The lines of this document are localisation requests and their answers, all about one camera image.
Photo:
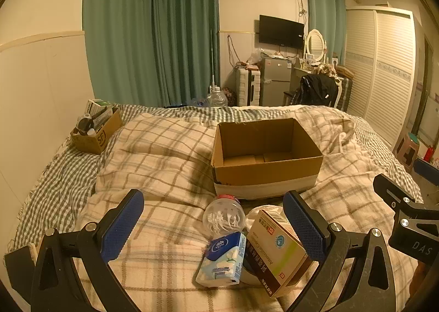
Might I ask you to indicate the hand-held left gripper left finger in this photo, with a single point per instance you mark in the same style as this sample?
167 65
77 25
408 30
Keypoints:
121 226

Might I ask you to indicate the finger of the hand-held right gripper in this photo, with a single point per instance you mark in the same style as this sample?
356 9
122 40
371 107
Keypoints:
391 190
427 169

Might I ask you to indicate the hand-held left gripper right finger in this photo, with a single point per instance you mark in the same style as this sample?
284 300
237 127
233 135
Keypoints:
303 226

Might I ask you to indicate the brown green medicine box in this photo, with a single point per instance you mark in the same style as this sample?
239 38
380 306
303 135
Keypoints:
277 252

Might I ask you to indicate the large cardboard box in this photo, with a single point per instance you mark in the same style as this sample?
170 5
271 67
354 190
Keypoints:
267 157

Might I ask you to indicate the clear plastic bottle red cap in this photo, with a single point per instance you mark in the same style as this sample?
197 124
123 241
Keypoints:
223 217

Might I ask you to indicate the blue white tissue pack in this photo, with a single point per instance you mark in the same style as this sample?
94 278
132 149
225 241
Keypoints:
223 260

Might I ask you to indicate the red fire extinguisher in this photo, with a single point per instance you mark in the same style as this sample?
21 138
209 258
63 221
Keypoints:
428 154

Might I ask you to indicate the plastic stool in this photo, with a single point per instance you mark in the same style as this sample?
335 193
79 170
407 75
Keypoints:
408 152

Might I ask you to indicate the white plastic bag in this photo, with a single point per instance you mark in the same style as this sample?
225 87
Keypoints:
264 214

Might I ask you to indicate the beige plaid blanket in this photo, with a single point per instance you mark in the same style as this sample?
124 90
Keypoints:
164 161

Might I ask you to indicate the green gingham bed sheet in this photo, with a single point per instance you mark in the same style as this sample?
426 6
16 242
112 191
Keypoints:
58 178

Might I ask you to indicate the small cardboard box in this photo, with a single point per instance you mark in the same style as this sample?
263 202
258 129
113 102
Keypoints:
97 133

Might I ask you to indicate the white slatted wardrobe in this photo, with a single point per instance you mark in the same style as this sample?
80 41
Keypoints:
380 71

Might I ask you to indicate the black round item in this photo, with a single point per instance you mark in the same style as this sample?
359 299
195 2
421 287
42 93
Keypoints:
85 124

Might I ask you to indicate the white chair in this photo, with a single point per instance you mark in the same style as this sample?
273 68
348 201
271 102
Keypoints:
339 92

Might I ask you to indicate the white green carton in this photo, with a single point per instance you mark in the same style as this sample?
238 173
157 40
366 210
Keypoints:
97 106

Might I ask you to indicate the black jacket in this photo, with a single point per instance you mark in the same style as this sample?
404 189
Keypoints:
313 90

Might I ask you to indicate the grey small fridge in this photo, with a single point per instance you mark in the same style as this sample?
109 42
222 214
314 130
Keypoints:
276 82

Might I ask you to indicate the dark patterned bag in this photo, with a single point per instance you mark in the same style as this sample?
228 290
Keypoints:
229 97

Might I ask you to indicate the white suitcase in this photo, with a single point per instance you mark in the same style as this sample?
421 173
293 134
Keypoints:
247 87

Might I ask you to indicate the large clear water jug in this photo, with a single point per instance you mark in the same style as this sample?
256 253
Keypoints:
216 98

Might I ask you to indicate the white oval mirror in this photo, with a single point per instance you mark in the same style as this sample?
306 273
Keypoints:
315 45

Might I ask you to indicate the clear plastic bag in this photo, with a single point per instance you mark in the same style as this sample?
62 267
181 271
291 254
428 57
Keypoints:
254 58

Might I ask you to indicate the narrow green curtain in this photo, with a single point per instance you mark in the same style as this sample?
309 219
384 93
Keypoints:
325 16

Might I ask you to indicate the white pole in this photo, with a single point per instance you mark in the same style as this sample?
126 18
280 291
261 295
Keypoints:
213 58

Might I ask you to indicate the wide green curtain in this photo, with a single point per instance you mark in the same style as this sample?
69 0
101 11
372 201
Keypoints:
154 30

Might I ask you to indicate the black wall television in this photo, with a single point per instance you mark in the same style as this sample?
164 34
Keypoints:
281 31

